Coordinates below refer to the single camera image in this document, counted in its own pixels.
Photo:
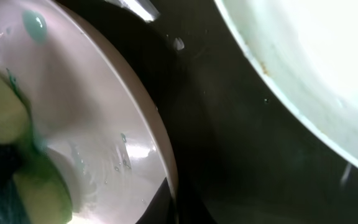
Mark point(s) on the yellow green sponge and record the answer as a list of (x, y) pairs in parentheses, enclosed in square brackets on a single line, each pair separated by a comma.
[(31, 188)]

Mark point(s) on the white plate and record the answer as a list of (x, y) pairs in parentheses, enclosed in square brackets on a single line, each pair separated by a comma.
[(90, 114), (306, 52)]

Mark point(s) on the large dark serving tray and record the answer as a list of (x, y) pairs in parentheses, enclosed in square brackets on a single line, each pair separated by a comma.
[(241, 156)]

